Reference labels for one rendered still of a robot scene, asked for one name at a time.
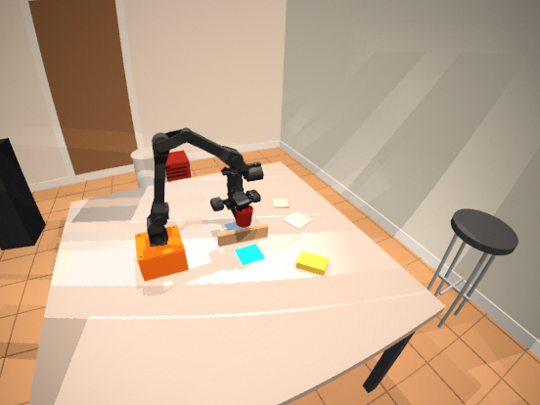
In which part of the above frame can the yellow rectangular block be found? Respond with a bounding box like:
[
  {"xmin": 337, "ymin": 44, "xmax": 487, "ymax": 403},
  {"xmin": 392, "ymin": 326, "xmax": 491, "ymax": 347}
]
[{"xmin": 296, "ymin": 250, "xmax": 330, "ymax": 276}]

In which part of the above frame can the dark red cup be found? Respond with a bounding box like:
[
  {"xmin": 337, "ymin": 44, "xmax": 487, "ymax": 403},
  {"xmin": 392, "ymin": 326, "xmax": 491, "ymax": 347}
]
[{"xmin": 235, "ymin": 205, "xmax": 253, "ymax": 228}]

